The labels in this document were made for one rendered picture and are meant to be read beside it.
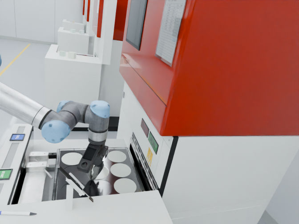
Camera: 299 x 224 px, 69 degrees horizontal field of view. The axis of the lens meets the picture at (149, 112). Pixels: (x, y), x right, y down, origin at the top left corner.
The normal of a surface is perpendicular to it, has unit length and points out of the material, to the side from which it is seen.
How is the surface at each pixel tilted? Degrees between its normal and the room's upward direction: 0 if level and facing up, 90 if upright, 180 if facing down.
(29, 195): 0
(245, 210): 90
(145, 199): 0
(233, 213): 90
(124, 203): 0
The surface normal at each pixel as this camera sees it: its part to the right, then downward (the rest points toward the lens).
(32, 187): 0.18, -0.90
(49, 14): 0.30, 0.44
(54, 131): -0.07, 0.41
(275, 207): -0.94, -0.04
